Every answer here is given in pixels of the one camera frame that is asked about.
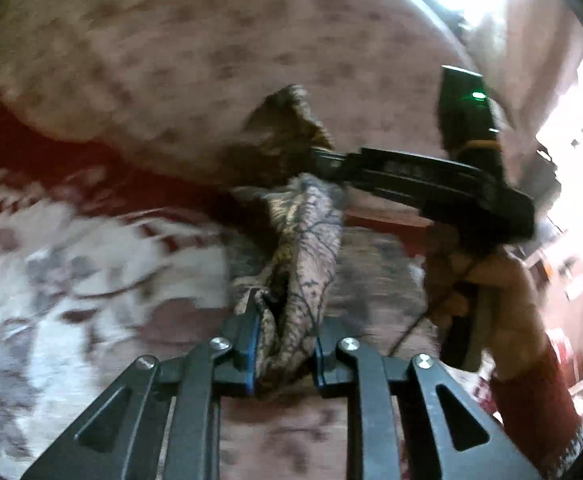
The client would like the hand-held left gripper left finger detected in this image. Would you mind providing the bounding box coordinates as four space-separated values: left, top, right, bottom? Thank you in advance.
21 287 272 480

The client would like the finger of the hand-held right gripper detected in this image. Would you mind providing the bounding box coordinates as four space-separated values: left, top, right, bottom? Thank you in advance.
359 147 495 183
310 146 477 203

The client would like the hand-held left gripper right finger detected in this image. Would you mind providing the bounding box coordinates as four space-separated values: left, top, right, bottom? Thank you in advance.
314 320 545 480

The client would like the dark paisley cloth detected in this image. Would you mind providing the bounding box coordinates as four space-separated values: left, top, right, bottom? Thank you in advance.
224 85 439 401

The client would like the person's right forearm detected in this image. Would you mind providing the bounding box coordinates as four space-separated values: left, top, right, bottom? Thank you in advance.
489 340 583 478

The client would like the white and red floral blanket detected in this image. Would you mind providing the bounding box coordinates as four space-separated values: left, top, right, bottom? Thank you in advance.
0 82 497 480

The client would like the cream floral pillow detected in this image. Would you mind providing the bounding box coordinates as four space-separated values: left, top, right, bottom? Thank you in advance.
0 0 477 211

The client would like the black cable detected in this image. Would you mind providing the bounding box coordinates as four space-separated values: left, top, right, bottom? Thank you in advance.
390 260 472 356

